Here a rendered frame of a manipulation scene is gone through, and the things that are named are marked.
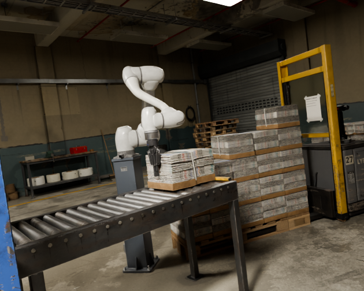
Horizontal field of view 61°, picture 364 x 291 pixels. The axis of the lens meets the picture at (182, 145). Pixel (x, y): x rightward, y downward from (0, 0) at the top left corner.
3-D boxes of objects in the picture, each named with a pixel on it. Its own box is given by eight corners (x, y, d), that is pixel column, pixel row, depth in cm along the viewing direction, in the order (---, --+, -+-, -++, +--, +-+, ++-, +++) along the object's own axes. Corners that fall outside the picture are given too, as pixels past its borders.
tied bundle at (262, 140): (235, 154, 339) (233, 133, 338) (257, 150, 350) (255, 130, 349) (256, 155, 304) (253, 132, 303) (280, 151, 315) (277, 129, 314)
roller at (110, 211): (94, 209, 194) (93, 201, 193) (132, 220, 157) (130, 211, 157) (86, 212, 190) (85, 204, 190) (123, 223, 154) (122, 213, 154)
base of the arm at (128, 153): (110, 159, 264) (110, 153, 263) (121, 156, 285) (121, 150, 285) (130, 157, 259) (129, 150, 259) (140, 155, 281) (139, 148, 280)
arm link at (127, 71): (125, 74, 224) (143, 73, 228) (119, 62, 235) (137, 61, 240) (124, 90, 232) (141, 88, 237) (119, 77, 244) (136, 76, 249)
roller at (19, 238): (14, 232, 165) (12, 223, 165) (37, 252, 129) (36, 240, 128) (3, 235, 162) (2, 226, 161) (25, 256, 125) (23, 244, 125)
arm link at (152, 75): (133, 140, 287) (155, 137, 295) (137, 150, 276) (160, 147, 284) (136, 62, 239) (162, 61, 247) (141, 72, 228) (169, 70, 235)
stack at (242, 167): (171, 247, 313) (161, 167, 309) (266, 222, 355) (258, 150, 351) (186, 261, 277) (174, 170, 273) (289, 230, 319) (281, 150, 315)
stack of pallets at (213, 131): (221, 158, 1070) (217, 120, 1064) (244, 157, 1002) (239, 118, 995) (195, 164, 979) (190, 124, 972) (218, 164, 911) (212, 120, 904)
